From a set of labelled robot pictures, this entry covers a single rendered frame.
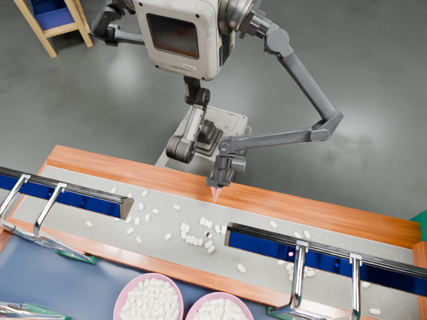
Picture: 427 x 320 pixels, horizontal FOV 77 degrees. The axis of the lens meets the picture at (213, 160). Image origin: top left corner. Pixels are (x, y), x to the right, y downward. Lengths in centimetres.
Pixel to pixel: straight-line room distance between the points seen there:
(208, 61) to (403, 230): 108
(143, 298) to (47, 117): 223
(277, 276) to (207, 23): 100
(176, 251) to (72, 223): 52
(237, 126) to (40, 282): 138
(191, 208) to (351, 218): 71
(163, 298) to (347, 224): 84
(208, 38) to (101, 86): 218
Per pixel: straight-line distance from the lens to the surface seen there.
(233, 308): 120
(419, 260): 135
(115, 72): 324
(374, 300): 133
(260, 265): 122
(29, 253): 158
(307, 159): 237
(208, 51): 110
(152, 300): 124
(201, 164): 170
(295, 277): 85
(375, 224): 139
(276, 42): 106
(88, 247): 134
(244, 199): 128
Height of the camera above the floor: 194
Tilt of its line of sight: 58 degrees down
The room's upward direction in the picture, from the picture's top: 4 degrees counter-clockwise
